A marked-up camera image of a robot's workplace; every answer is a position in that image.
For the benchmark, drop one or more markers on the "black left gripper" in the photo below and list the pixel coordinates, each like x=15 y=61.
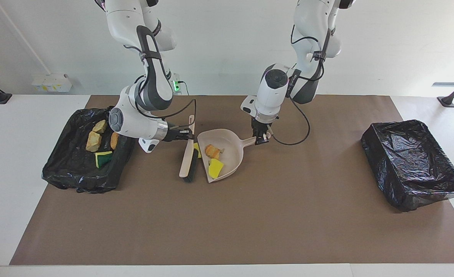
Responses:
x=259 y=127

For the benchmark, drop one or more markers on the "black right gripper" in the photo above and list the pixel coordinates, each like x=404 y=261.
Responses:
x=175 y=134

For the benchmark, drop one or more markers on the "beige brush with black bristles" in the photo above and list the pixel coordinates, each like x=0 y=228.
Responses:
x=188 y=161

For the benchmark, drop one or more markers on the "striped croissant piece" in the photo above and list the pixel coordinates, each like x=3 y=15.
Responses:
x=212 y=151
x=93 y=141

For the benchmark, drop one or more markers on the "beige plastic dustpan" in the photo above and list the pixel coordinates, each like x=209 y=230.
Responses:
x=232 y=154

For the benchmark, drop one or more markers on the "brown bread roll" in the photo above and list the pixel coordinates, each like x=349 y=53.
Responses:
x=114 y=140

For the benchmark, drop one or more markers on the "yellow green sponge piece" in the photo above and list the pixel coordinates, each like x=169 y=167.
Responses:
x=103 y=158

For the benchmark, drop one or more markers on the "pale bread chunk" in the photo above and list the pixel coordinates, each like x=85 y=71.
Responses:
x=100 y=126

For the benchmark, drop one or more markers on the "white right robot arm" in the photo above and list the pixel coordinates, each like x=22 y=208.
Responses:
x=150 y=88

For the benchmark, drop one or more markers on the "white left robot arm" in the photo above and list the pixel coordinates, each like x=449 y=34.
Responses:
x=273 y=92

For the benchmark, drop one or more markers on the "black bag lined bin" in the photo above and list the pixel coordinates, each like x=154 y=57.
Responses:
x=69 y=169
x=411 y=165

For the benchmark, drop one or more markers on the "brown table mat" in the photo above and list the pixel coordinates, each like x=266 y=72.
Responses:
x=219 y=238

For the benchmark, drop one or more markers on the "white wall socket boxes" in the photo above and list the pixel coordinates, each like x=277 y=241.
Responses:
x=52 y=84

